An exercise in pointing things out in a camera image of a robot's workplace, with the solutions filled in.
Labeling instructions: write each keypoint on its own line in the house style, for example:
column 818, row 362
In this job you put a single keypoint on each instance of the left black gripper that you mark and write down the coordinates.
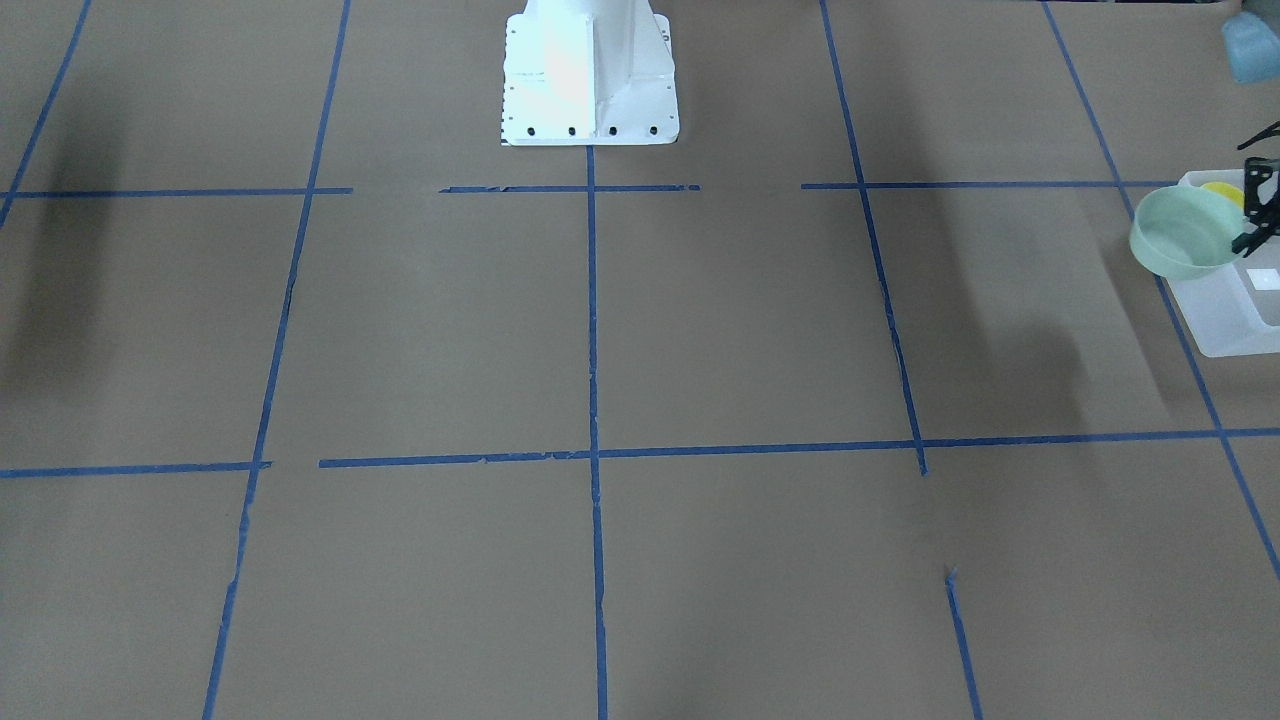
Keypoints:
column 1262, row 198

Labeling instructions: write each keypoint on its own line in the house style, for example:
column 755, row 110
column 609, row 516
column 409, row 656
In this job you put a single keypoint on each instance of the yellow plastic cup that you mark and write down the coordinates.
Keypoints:
column 1228, row 191

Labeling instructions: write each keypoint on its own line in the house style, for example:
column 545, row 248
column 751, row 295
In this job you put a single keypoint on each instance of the mint green bowl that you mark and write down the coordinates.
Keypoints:
column 1184, row 232

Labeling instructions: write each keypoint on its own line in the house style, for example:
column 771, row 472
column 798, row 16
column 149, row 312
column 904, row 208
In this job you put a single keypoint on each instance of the clear plastic storage box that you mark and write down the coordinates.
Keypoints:
column 1234, row 310

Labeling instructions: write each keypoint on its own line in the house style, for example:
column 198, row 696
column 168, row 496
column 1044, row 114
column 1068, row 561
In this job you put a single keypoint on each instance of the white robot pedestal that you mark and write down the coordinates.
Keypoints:
column 589, row 73

